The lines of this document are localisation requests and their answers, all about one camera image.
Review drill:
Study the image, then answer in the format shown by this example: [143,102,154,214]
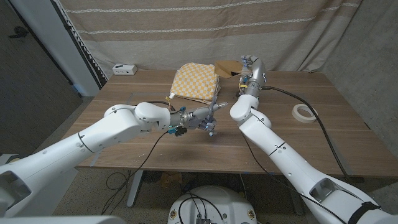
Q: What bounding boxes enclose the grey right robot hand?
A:
[238,54,267,99]

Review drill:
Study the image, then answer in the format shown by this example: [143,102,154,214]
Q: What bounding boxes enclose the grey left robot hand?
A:
[169,101,229,138]

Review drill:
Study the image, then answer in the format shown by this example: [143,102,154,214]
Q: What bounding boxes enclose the grey yellow handled scissors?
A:
[207,77,221,124]

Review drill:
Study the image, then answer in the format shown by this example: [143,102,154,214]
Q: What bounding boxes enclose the brown paper bag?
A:
[214,60,247,79]

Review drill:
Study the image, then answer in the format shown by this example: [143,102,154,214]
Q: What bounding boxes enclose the yellow white checkered towel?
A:
[169,62,222,105]

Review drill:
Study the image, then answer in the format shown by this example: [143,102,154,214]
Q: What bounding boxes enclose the white tape roll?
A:
[291,103,318,124]

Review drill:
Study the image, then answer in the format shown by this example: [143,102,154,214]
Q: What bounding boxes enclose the grey tape line marking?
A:
[89,91,355,175]

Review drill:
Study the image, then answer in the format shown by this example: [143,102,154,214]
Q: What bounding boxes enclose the beige striped curtain backdrop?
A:
[58,0,364,80]

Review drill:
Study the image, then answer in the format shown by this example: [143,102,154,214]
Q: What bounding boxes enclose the tan crumpled paper piece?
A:
[159,172,183,189]

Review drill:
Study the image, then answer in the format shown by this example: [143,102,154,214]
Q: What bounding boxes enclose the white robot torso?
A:
[167,185,258,224]

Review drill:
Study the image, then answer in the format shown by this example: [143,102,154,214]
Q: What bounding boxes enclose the white power strip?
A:
[112,63,139,76]

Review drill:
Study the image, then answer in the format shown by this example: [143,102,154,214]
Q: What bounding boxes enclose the black curtain edge strip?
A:
[51,0,108,90]

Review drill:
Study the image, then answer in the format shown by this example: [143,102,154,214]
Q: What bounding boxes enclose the dark grey door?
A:
[0,0,83,155]

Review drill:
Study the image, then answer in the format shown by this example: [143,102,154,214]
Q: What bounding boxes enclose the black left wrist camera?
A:
[167,126,188,138]

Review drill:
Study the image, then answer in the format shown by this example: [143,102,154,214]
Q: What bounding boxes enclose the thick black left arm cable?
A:
[147,100,182,113]

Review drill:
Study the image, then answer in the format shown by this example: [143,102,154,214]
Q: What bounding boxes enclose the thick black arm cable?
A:
[147,100,182,113]
[260,86,352,183]

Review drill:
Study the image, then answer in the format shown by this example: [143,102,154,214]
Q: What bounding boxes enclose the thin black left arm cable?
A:
[101,130,170,216]

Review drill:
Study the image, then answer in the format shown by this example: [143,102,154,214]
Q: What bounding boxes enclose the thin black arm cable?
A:
[101,130,170,216]
[241,130,348,224]

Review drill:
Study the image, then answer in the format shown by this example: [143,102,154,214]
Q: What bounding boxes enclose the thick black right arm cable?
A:
[260,86,352,183]

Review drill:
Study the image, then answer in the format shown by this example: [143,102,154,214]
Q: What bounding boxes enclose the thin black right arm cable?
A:
[241,130,348,224]

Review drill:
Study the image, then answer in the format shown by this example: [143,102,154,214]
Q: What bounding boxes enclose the black torso cable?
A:
[177,191,226,224]

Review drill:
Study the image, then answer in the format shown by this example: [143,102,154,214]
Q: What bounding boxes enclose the black door handle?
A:
[8,26,29,39]

